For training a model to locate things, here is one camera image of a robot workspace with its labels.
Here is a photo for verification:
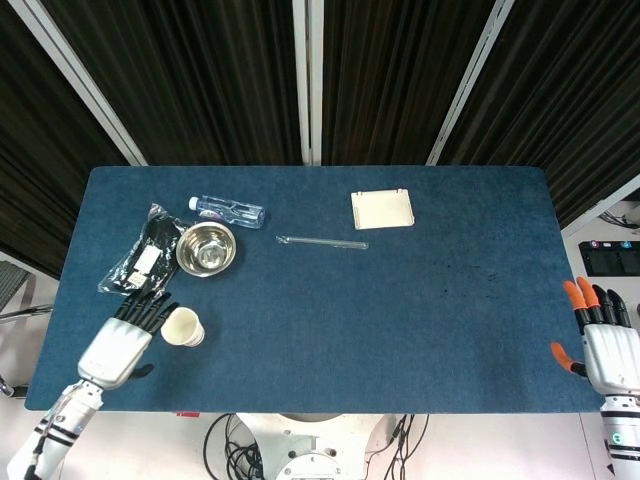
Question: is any right white orange-tipped robot hand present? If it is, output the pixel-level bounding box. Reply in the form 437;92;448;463
549;277;640;396

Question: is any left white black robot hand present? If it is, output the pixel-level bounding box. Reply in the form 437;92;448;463
75;292;181;391

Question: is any white paper cup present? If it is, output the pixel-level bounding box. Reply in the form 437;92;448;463
159;306;207;348

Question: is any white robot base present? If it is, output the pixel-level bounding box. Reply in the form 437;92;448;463
234;412;386;480

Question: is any black item in plastic bag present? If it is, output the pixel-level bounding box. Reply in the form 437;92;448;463
97;202;194;300

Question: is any black control panel device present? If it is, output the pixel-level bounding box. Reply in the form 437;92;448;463
578;239;640;277

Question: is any grey metal stand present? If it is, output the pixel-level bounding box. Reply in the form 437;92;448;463
0;259;54;321

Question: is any stainless steel bowl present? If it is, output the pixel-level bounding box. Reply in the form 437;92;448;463
175;221;238;277

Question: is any clear plastic water bottle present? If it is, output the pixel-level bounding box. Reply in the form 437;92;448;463
187;195;267;230

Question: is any clear wrapped straw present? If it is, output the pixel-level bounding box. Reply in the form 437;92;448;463
275;234;370;251

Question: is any blue felt table mat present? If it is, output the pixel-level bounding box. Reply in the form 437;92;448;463
24;166;601;415

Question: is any flat white plastic box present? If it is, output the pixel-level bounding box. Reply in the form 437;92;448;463
350;188;416;231

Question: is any black cable bundle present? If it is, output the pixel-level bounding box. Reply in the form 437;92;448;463
367;413;431;480
203;413;266;480

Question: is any white partition post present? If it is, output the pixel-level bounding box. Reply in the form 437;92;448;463
424;0;516;166
292;0;325;166
19;0;149;166

